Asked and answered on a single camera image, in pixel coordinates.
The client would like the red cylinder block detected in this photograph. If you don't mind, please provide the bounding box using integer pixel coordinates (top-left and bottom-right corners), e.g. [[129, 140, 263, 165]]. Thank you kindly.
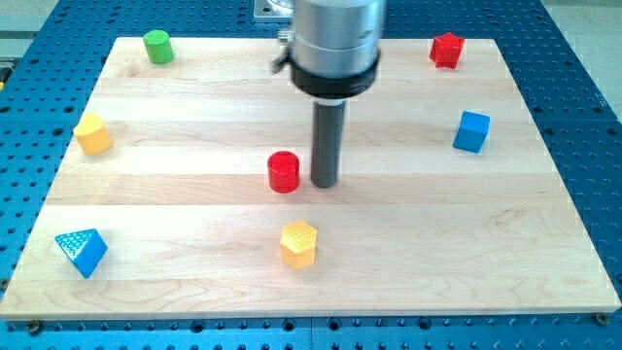
[[267, 151, 299, 193]]

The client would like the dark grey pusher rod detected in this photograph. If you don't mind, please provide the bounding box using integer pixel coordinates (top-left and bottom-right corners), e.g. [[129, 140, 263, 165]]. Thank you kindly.
[[310, 100, 346, 189]]

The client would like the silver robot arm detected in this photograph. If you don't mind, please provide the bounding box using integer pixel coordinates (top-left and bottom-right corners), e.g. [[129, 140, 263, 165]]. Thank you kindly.
[[271, 0, 387, 107]]

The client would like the yellow hexagon block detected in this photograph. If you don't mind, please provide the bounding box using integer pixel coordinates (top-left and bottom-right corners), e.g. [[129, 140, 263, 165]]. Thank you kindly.
[[280, 221, 318, 269]]

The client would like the light wooden board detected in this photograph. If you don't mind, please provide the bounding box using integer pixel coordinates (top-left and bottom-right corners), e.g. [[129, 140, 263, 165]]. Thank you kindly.
[[1, 37, 620, 321]]

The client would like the blue cube block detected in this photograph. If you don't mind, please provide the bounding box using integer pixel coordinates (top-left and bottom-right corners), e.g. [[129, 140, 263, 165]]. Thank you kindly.
[[453, 111, 491, 154]]

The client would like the red star block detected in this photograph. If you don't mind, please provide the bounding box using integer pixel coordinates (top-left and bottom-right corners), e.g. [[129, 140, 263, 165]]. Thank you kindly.
[[430, 32, 466, 69]]

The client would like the green cylinder block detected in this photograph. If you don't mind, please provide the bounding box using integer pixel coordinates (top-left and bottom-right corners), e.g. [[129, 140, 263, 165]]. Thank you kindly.
[[143, 29, 174, 64]]

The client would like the yellow half-round block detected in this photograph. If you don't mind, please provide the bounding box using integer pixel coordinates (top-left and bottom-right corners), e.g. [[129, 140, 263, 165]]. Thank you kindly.
[[73, 113, 113, 155]]

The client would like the blue triangle block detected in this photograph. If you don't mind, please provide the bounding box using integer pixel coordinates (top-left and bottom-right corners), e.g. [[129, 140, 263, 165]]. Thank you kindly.
[[54, 228, 108, 279]]

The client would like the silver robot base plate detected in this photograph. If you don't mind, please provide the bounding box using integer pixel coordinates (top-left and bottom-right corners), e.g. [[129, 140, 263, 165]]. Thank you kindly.
[[253, 0, 294, 22]]

